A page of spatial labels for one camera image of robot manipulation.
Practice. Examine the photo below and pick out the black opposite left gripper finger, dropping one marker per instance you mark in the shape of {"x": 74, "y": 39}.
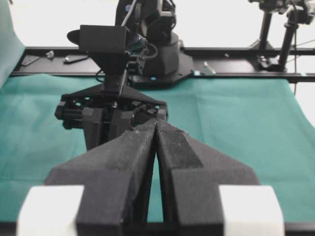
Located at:
{"x": 121, "y": 121}
{"x": 92, "y": 126}

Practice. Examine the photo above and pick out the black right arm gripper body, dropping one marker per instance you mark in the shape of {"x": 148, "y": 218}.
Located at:
{"x": 113, "y": 93}

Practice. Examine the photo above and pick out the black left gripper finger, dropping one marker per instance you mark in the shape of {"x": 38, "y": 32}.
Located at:
{"x": 207, "y": 193}
{"x": 94, "y": 193}

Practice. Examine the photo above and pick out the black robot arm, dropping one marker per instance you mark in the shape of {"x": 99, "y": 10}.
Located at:
{"x": 150, "y": 23}

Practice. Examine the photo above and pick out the small grey metal nut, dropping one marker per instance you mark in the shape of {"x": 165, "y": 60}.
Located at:
{"x": 50, "y": 54}

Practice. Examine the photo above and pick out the black square plate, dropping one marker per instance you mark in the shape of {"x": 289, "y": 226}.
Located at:
{"x": 29, "y": 59}

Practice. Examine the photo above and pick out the green table cloth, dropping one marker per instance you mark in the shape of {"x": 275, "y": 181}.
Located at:
{"x": 258, "y": 122}

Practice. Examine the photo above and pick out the flat black metal bracket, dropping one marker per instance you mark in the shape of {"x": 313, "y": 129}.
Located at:
{"x": 69, "y": 59}

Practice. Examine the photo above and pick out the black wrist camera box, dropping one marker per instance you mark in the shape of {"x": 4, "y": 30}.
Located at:
{"x": 100, "y": 39}

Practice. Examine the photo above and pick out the silver corner bracket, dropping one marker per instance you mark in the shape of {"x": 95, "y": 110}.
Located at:
{"x": 208, "y": 70}

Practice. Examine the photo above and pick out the black aluminium rail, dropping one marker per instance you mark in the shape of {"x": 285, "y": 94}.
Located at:
{"x": 227, "y": 63}

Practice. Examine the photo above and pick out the black camera stand post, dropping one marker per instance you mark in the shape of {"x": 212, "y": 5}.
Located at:
{"x": 262, "y": 43}

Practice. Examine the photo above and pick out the black clamp stand post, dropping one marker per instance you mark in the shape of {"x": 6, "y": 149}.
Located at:
{"x": 298, "y": 12}

